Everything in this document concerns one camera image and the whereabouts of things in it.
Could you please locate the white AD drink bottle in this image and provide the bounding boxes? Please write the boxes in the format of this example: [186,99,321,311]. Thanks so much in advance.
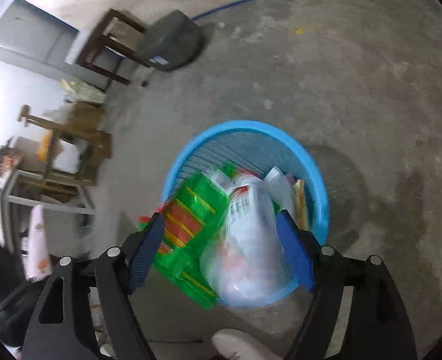
[200,173,293,307]

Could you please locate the green snack bag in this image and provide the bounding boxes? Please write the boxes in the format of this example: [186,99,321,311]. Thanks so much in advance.
[154,163,237,309]

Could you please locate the yellow snack bag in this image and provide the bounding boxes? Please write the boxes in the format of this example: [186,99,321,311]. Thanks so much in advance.
[293,180,310,231]

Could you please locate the clear plastic bag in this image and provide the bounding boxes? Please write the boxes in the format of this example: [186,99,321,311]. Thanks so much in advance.
[264,166,296,219]

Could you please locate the blue plastic trash basket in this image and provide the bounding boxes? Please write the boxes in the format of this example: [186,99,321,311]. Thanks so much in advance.
[162,120,329,306]

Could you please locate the pink table cover sheet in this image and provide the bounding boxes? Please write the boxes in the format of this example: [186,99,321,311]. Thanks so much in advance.
[26,204,53,281]

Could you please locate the white cluttered side table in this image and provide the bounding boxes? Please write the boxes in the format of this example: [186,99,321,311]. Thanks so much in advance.
[0,168,95,258]

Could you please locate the white shoe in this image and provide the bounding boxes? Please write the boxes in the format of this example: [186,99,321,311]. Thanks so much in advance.
[211,328,282,360]

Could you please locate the wooden chair black seat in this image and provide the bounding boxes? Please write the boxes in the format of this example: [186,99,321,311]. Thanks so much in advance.
[17,102,112,186]

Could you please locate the dark wooden stool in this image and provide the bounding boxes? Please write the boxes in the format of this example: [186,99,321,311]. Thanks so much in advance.
[75,8,148,86]

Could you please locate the grey refrigerator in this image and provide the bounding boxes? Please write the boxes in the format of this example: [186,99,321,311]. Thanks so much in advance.
[0,0,110,90]

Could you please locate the grey rice cooker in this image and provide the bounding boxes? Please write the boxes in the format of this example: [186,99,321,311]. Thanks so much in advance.
[135,10,203,72]

